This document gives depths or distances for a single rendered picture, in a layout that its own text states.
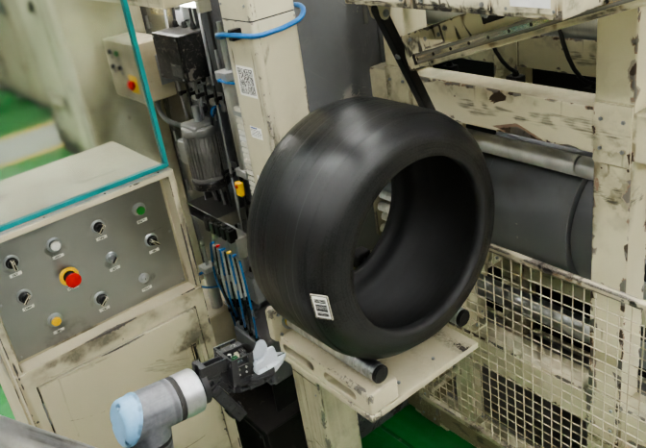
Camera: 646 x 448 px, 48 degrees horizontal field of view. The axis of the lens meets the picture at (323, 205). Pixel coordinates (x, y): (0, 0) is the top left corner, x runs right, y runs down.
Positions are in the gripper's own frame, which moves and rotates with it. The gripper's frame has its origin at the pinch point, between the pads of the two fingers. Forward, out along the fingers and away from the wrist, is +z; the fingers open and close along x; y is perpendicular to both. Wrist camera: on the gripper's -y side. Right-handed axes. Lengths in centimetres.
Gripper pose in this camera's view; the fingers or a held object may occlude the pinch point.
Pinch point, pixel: (280, 359)
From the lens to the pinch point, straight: 158.8
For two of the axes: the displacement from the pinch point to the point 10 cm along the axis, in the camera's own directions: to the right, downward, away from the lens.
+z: 7.8, -2.6, 5.7
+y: -0.4, -9.3, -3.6
